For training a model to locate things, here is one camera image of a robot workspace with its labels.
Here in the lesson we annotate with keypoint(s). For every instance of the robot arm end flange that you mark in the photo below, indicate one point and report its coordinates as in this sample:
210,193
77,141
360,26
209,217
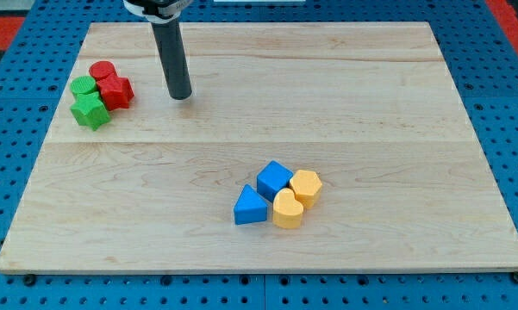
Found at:
157,11

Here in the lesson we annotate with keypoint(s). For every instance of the blue cube block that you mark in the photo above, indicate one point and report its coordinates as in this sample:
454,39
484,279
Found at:
273,178

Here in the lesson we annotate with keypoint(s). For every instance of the light wooden board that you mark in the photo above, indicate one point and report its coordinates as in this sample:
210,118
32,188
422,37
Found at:
369,106

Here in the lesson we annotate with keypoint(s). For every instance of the blue triangle block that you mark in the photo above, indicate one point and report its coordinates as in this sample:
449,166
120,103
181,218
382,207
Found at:
250,207

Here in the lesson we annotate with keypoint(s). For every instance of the yellow hexagon block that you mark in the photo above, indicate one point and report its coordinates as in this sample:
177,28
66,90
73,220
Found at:
307,186

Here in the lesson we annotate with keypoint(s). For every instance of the yellow heart block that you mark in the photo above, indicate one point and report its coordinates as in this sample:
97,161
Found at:
287,210

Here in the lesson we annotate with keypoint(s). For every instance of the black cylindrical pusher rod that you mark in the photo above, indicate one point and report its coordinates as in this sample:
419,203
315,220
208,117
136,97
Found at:
170,46

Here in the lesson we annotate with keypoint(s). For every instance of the red star block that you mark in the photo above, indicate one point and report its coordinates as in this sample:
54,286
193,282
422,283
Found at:
115,91

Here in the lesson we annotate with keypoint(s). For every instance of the green star block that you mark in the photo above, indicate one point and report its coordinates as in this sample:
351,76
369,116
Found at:
90,111

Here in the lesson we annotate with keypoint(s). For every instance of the red cylinder block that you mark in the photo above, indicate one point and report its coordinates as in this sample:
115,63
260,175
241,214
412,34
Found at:
102,69

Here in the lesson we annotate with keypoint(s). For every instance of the green cylinder block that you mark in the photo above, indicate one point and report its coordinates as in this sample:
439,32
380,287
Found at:
83,85

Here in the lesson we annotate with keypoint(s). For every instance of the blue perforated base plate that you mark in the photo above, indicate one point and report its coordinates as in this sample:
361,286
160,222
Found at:
484,66

